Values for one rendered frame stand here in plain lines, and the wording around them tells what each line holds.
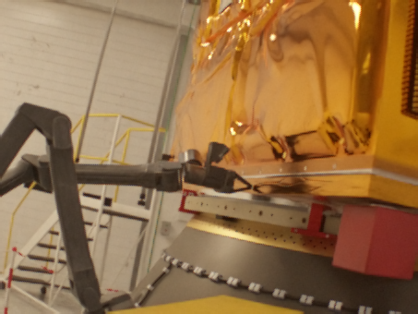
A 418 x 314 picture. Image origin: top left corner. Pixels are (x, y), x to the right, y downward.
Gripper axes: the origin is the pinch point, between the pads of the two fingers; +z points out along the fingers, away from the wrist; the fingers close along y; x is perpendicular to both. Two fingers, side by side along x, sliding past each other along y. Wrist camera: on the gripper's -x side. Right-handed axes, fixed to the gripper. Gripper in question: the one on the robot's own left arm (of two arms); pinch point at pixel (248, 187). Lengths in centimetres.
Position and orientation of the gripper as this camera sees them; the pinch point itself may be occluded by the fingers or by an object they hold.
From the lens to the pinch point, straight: 172.9
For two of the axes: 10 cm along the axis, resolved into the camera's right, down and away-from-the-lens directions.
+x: -1.9, 9.8, -0.9
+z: 9.4, 2.1, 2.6
